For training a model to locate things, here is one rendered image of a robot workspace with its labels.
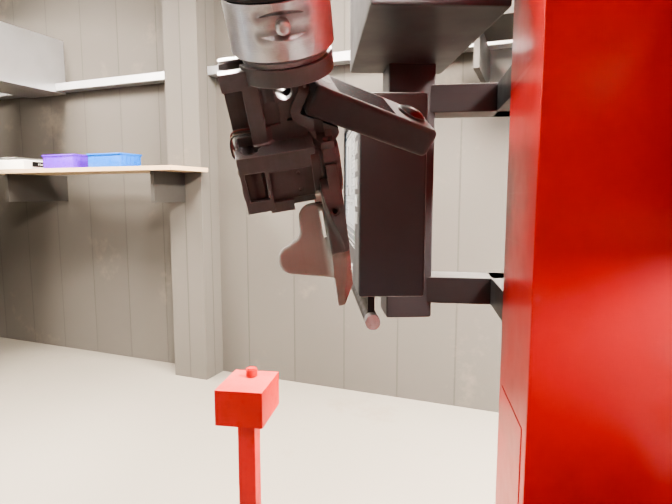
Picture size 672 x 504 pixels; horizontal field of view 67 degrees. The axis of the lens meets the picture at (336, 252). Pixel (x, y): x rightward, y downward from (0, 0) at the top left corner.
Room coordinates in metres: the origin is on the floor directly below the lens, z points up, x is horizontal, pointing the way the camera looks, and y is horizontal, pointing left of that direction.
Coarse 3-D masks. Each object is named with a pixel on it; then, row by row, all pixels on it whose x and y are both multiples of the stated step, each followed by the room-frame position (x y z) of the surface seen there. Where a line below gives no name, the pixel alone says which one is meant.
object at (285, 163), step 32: (224, 64) 0.39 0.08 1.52; (320, 64) 0.37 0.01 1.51; (224, 96) 0.40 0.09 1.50; (256, 96) 0.38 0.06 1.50; (288, 96) 0.40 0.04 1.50; (256, 128) 0.40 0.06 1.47; (288, 128) 0.41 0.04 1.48; (320, 128) 0.41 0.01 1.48; (256, 160) 0.39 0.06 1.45; (288, 160) 0.40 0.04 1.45; (320, 160) 0.41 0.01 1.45; (256, 192) 0.41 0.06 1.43; (288, 192) 0.42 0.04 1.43
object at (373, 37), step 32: (352, 0) 1.33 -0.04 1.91; (384, 0) 0.91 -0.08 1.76; (416, 0) 0.92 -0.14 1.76; (448, 0) 0.92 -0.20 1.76; (480, 0) 0.92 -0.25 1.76; (352, 32) 1.33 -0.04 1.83; (384, 32) 1.07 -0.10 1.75; (416, 32) 1.07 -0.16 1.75; (448, 32) 1.07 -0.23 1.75; (480, 32) 1.07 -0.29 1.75; (352, 64) 1.33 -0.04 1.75; (384, 64) 1.32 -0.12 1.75; (416, 64) 1.31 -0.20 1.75; (448, 64) 1.32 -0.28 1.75
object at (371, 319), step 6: (354, 288) 1.28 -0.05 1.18; (354, 294) 1.24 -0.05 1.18; (360, 300) 1.12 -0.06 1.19; (366, 300) 1.11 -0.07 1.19; (372, 300) 1.00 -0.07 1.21; (360, 306) 1.09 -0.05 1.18; (366, 306) 1.05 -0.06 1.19; (372, 306) 1.00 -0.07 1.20; (366, 312) 1.00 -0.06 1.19; (372, 312) 0.99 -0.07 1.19; (366, 318) 0.97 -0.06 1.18; (372, 318) 0.96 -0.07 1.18; (378, 318) 0.97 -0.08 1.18; (366, 324) 0.97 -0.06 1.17; (372, 324) 0.96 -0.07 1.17; (378, 324) 0.96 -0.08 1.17
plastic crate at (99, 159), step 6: (90, 156) 3.76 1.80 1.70; (96, 156) 3.73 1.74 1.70; (102, 156) 3.71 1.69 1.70; (108, 156) 3.69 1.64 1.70; (114, 156) 3.67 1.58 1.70; (120, 156) 3.66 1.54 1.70; (126, 156) 3.71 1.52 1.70; (132, 156) 3.76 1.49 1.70; (138, 156) 3.82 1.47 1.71; (90, 162) 3.76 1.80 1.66; (96, 162) 3.73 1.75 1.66; (102, 162) 3.71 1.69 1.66; (108, 162) 3.69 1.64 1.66; (114, 162) 3.67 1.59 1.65; (120, 162) 3.65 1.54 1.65; (126, 162) 3.71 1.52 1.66; (132, 162) 3.76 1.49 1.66; (138, 162) 3.81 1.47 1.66
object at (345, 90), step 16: (320, 80) 0.40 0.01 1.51; (336, 80) 0.42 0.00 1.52; (320, 96) 0.39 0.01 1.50; (336, 96) 0.39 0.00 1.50; (352, 96) 0.40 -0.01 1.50; (368, 96) 0.42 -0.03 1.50; (320, 112) 0.39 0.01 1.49; (336, 112) 0.40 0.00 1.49; (352, 112) 0.40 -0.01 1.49; (368, 112) 0.40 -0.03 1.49; (384, 112) 0.41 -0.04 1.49; (400, 112) 0.43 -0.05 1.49; (416, 112) 0.43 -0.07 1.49; (352, 128) 0.41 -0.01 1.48; (368, 128) 0.41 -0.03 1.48; (384, 128) 0.41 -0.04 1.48; (400, 128) 0.42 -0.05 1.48; (416, 128) 0.42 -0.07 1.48; (432, 128) 0.43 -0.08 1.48; (400, 144) 0.42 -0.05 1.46; (416, 144) 0.43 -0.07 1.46
